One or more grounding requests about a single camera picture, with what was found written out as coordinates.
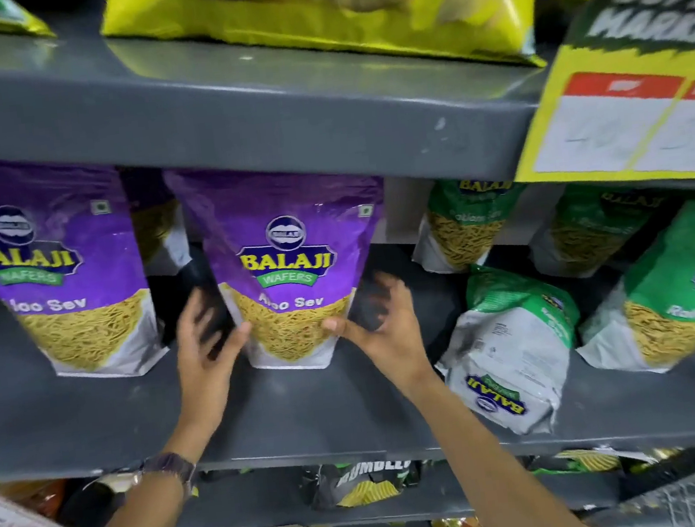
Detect grey metal shelf board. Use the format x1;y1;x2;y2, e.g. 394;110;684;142
0;189;695;527
55;430;626;527
0;0;566;239

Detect green snack packet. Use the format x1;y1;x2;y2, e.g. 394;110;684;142
403;170;537;280
523;172;694;285
425;254;594;445
560;196;695;382

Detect green yellow chips packet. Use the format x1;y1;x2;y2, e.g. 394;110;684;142
524;442;636;482

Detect person's left hand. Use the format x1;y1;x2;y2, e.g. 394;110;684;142
160;282;265;447

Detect black chips packet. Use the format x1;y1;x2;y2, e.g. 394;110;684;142
307;452;427;513

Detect metal wire basket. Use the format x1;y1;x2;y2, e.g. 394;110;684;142
579;457;695;527

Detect person's right hand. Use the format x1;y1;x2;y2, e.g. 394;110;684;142
316;266;445;404

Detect person's right forearm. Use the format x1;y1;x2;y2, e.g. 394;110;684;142
407;355;606;527

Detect yellow price sign card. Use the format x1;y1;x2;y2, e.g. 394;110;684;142
494;0;695;203

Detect dark wristwatch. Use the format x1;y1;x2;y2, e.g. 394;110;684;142
138;449;202;504

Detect purple snack packet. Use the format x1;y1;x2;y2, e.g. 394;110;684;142
119;160;194;280
0;136;172;394
162;145;405;385

